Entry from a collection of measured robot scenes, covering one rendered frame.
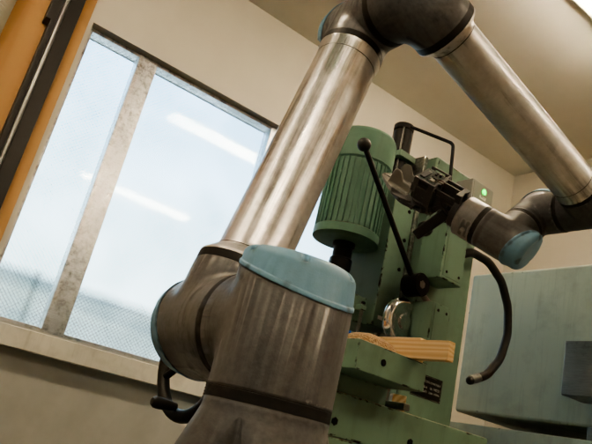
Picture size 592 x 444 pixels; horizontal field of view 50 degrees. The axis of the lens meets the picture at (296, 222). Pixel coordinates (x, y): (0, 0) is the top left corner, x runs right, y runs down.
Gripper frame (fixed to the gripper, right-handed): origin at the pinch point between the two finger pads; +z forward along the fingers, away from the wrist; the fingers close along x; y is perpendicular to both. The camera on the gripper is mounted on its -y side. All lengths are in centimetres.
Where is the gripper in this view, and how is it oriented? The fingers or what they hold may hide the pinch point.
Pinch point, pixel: (387, 179)
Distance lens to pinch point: 149.9
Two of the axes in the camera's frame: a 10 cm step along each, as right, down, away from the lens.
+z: -7.1, -5.0, 5.0
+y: 1.2, -7.8, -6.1
